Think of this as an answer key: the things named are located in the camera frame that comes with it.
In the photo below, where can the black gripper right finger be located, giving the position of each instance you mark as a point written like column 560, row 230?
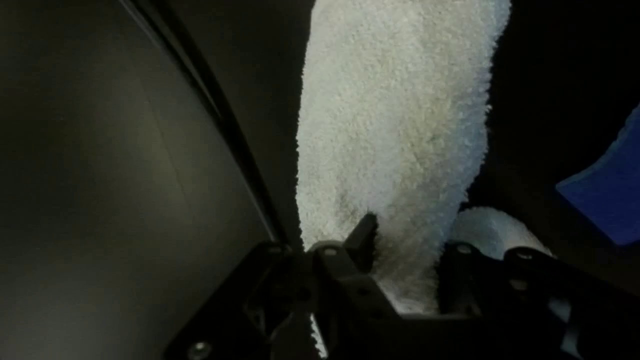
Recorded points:
column 520, row 307

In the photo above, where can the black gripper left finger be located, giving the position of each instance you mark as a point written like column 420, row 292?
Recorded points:
column 292, row 300

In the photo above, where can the white terry cloth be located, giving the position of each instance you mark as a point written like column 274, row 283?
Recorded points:
column 393, row 121

